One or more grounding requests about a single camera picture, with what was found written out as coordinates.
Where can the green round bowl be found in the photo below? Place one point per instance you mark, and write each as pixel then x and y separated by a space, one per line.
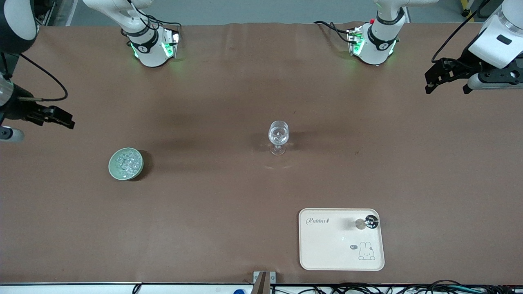
pixel 115 173

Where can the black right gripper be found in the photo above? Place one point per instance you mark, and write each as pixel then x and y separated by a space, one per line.
pixel 17 108

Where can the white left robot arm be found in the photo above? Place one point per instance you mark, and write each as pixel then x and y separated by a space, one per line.
pixel 500 45

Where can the metal bracket with brown post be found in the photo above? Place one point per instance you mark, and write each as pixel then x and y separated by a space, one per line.
pixel 263 281

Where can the clear ice cubes heap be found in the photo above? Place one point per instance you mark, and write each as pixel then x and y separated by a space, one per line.
pixel 127 162

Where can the cream rabbit print tray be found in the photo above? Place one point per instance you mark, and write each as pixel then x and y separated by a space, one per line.
pixel 335 245

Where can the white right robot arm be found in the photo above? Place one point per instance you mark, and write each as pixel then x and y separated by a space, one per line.
pixel 18 24

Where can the brown table cover sheet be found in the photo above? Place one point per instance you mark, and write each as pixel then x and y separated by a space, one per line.
pixel 229 204

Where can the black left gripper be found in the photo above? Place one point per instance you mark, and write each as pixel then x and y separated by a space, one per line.
pixel 463 62

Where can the clear stemmed wine glass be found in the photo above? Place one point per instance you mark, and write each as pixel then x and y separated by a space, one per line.
pixel 278 134

